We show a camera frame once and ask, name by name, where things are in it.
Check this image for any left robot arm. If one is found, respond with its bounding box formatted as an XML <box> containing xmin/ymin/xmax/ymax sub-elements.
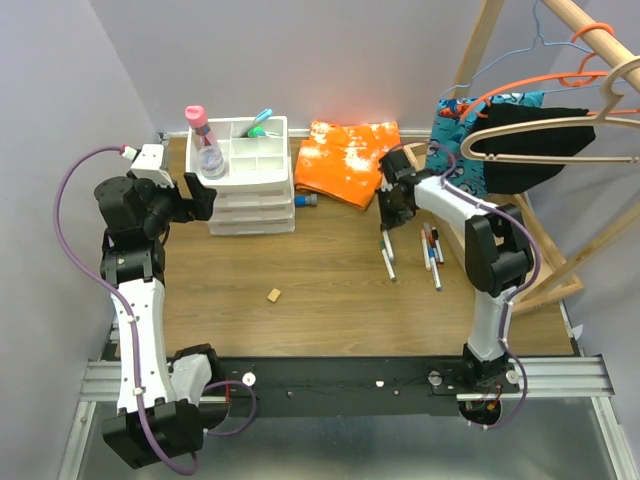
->
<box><xmin>94</xmin><ymin>173</ymin><xmax>223</xmax><ymax>469</ymax></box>

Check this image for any orange hanger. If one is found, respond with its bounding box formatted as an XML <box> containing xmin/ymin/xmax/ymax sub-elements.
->
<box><xmin>459</xmin><ymin>21</ymin><xmax>636</xmax><ymax>124</ymax></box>

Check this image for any aluminium rail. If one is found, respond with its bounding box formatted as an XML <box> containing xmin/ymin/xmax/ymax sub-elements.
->
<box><xmin>80</xmin><ymin>357</ymin><xmax>615</xmax><ymax>403</ymax></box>

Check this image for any green white pen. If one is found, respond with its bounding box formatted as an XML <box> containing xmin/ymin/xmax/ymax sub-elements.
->
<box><xmin>379</xmin><ymin>240</ymin><xmax>397</xmax><ymax>282</ymax></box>

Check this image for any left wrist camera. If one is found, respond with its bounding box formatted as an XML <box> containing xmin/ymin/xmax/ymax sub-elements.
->
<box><xmin>121</xmin><ymin>144</ymin><xmax>174</xmax><ymax>188</ymax></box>

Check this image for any black garment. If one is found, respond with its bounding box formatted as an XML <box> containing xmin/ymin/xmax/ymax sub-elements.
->
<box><xmin>473</xmin><ymin>103</ymin><xmax>596</xmax><ymax>174</ymax></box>

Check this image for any wooden clothes rack frame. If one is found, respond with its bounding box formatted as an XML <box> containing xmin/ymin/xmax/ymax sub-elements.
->
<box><xmin>402</xmin><ymin>0</ymin><xmax>640</xmax><ymax>318</ymax></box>

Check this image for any orange folded cloth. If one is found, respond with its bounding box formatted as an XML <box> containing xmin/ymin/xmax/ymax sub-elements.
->
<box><xmin>294</xmin><ymin>120</ymin><xmax>401</xmax><ymax>210</ymax></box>

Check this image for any white drawer organizer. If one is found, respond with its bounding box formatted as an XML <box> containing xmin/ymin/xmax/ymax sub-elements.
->
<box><xmin>185</xmin><ymin>115</ymin><xmax>295</xmax><ymax>236</ymax></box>

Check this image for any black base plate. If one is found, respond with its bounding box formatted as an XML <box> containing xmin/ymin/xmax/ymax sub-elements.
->
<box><xmin>199</xmin><ymin>354</ymin><xmax>526</xmax><ymax>419</ymax></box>

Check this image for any blue wire hanger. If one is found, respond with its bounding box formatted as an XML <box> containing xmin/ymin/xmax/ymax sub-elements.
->
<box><xmin>439</xmin><ymin>1</ymin><xmax>591</xmax><ymax>99</ymax></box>

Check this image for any wooden hanger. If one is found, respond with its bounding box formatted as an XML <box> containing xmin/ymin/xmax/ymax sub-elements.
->
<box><xmin>459</xmin><ymin>59</ymin><xmax>640</xmax><ymax>166</ymax></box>

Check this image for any clear paperclip jar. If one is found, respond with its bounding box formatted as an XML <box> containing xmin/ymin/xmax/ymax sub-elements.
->
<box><xmin>197</xmin><ymin>145</ymin><xmax>227</xmax><ymax>180</ymax></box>

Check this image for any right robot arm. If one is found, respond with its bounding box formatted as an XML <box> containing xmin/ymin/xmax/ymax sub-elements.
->
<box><xmin>377</xmin><ymin>149</ymin><xmax>537</xmax><ymax>392</ymax></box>

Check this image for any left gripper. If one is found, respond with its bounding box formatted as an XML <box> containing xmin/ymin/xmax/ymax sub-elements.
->
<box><xmin>127</xmin><ymin>168</ymin><xmax>217</xmax><ymax>236</ymax></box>

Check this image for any blue grey glue stick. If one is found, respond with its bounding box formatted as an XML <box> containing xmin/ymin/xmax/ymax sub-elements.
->
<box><xmin>294</xmin><ymin>194</ymin><xmax>318</xmax><ymax>208</ymax></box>

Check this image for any red white pen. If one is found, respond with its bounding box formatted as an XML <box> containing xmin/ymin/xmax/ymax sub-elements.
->
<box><xmin>423</xmin><ymin>222</ymin><xmax>439</xmax><ymax>262</ymax></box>

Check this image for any blue shark print cloth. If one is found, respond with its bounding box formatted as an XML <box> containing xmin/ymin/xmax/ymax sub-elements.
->
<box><xmin>425</xmin><ymin>98</ymin><xmax>562</xmax><ymax>198</ymax></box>

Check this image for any tan eraser block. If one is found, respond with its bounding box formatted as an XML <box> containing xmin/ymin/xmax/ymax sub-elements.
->
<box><xmin>267</xmin><ymin>288</ymin><xmax>281</xmax><ymax>303</ymax></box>

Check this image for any green black highlighter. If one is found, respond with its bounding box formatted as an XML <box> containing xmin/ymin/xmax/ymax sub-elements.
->
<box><xmin>247</xmin><ymin>126</ymin><xmax>267</xmax><ymax>138</ymax></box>

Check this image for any pink cap pen tube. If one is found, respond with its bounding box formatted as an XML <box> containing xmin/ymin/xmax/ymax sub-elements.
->
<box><xmin>184</xmin><ymin>105</ymin><xmax>218</xmax><ymax>147</ymax></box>

